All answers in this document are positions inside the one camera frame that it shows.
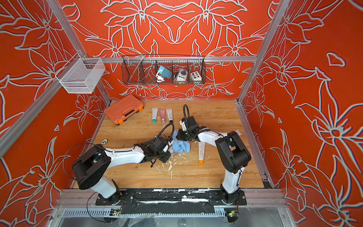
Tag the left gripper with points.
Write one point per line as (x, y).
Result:
(165, 160)

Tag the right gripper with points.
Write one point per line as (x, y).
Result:
(180, 134)

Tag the blue microfiber cloth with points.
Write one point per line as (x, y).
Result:
(180, 146)

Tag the black cap white tube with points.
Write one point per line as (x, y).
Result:
(170, 115)

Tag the pink translucent tube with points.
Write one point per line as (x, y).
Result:
(162, 113)

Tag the green cap toothpaste tube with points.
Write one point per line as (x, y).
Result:
(154, 115)

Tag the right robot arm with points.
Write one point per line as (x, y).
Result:
(233, 153)

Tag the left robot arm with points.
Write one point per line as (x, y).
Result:
(90, 168)

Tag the orange cap toothpaste tube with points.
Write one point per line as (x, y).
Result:
(201, 152)

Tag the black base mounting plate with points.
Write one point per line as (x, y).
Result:
(173, 201)

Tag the white button box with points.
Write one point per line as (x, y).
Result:
(196, 77)

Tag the white round dial device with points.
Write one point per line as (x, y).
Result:
(181, 75)

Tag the ratchet wrench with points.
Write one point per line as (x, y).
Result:
(104, 141)

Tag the orange tool case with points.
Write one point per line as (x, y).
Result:
(123, 109)

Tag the teal white charger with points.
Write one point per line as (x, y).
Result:
(162, 74)

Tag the clear plastic bin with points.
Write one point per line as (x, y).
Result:
(81, 76)

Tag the black wire basket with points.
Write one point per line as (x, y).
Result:
(142, 69)

